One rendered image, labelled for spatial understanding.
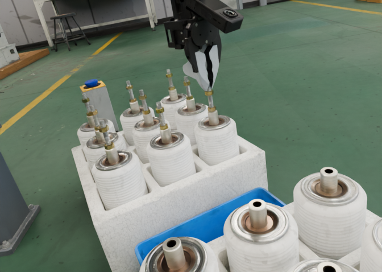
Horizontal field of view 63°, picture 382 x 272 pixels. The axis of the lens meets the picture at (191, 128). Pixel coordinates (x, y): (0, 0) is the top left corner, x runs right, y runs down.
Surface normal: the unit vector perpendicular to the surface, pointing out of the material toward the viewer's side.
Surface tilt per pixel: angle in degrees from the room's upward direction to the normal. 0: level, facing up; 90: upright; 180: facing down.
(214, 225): 88
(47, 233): 0
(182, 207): 90
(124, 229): 90
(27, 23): 90
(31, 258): 0
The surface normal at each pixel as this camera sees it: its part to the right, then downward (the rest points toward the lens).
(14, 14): 0.03, 0.42
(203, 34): 0.68, 0.20
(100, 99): 0.44, 0.31
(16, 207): 0.98, -0.17
